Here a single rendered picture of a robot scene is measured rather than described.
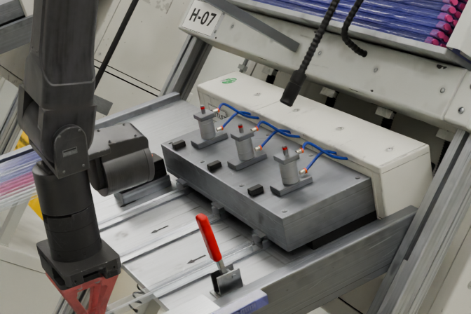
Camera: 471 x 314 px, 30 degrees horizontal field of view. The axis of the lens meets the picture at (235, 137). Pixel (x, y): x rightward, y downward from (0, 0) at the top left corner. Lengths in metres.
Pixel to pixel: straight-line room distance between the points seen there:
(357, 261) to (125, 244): 0.32
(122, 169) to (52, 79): 0.15
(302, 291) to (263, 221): 0.11
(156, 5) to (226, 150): 1.26
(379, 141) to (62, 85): 0.45
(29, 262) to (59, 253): 1.55
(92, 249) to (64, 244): 0.03
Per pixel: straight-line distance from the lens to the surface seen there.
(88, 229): 0.97
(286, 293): 1.03
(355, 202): 1.10
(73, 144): 0.90
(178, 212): 1.24
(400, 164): 1.10
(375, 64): 1.22
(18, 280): 2.54
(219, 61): 4.44
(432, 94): 1.12
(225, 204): 1.18
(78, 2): 0.86
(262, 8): 1.43
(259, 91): 1.39
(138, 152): 0.97
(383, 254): 1.10
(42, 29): 0.87
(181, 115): 1.59
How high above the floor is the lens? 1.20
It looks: 1 degrees down
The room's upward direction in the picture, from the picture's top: 26 degrees clockwise
